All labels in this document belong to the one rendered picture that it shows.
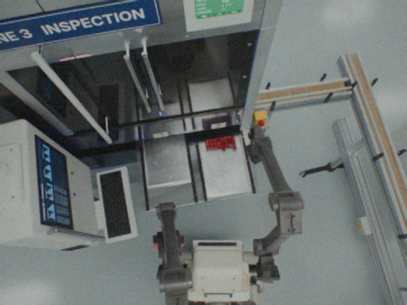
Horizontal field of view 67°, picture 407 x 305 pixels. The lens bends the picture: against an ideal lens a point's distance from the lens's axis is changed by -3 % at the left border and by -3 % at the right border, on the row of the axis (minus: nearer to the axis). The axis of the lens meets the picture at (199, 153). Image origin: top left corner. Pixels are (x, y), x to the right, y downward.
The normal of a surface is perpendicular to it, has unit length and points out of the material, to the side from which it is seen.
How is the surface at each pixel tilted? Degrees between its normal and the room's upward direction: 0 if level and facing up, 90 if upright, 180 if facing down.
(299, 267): 0
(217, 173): 0
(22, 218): 0
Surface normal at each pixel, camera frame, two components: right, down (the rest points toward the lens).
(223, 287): -0.04, 0.48
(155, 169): -0.04, -0.32
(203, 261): -0.03, -0.88
